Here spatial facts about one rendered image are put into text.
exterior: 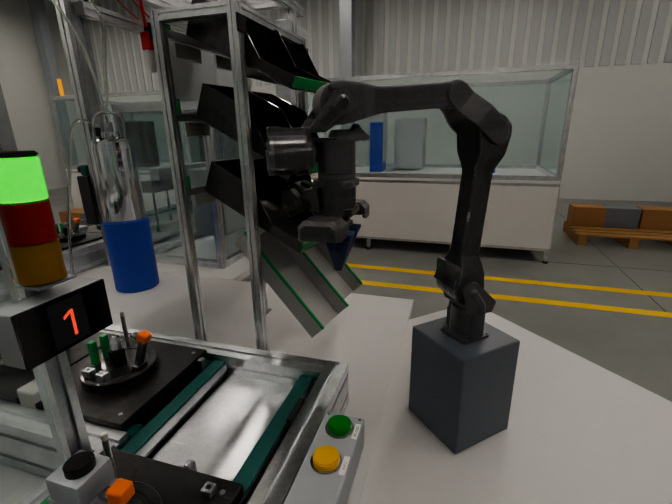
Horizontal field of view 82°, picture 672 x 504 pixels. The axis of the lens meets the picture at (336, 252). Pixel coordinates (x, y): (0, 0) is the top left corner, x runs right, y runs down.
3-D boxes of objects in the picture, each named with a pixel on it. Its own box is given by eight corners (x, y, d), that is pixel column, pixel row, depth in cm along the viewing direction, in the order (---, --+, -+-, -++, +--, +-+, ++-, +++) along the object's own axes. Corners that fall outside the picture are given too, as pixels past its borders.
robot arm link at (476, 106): (477, 141, 67) (479, 75, 64) (509, 142, 59) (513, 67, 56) (315, 159, 60) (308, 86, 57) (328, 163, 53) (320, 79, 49)
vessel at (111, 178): (154, 215, 148) (137, 111, 137) (125, 224, 135) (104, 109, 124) (125, 214, 152) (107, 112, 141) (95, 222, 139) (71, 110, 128)
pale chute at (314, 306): (338, 314, 98) (349, 305, 95) (311, 338, 86) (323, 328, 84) (269, 230, 100) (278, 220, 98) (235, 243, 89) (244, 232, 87)
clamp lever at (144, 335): (147, 362, 77) (153, 333, 74) (139, 368, 75) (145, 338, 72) (132, 354, 77) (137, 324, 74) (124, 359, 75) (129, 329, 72)
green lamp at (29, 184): (59, 197, 47) (49, 156, 45) (16, 204, 42) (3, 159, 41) (29, 195, 48) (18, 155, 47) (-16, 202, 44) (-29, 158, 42)
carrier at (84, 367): (207, 357, 86) (201, 306, 83) (122, 434, 65) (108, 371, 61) (122, 342, 93) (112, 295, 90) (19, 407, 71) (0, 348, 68)
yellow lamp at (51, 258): (77, 273, 50) (68, 237, 48) (38, 288, 45) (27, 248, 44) (48, 270, 51) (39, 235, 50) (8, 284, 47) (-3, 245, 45)
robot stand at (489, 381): (507, 429, 76) (520, 340, 70) (454, 455, 70) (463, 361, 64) (457, 389, 88) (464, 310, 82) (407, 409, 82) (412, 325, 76)
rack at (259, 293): (319, 315, 125) (310, 39, 100) (268, 383, 91) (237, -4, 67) (261, 308, 131) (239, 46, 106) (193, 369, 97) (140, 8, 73)
